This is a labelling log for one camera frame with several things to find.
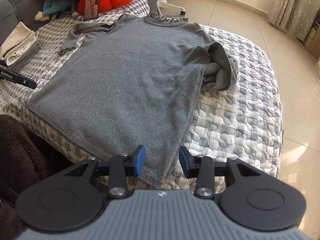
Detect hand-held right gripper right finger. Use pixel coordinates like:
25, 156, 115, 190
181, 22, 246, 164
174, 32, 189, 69
179, 146, 253, 198

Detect grey ruffled shirt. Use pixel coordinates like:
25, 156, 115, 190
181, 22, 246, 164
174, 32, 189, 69
26, 11, 239, 188

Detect dark grey headboard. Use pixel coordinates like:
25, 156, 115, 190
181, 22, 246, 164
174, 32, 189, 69
0, 0, 44, 48

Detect blue plush toy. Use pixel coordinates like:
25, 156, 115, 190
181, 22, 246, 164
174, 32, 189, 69
34, 0, 79, 22

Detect grey checkered quilted bed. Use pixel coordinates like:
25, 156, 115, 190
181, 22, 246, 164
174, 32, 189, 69
0, 0, 285, 193

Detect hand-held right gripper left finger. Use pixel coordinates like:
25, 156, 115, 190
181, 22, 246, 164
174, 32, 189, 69
62, 144, 146, 198

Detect person's dark fleece clothing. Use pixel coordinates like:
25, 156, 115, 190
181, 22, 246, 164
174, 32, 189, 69
0, 115, 100, 240

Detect black smartphone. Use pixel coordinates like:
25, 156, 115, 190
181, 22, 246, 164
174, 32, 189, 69
83, 0, 101, 22

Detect grey star curtain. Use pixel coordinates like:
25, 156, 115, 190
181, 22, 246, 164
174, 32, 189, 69
266, 0, 320, 32

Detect grey folded cloth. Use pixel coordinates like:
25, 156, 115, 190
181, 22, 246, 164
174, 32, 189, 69
10, 41, 42, 73

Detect white folded cloth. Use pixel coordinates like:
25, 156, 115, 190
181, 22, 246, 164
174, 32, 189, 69
0, 21, 38, 67

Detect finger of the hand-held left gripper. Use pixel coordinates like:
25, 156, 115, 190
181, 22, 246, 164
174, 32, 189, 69
15, 73, 37, 90

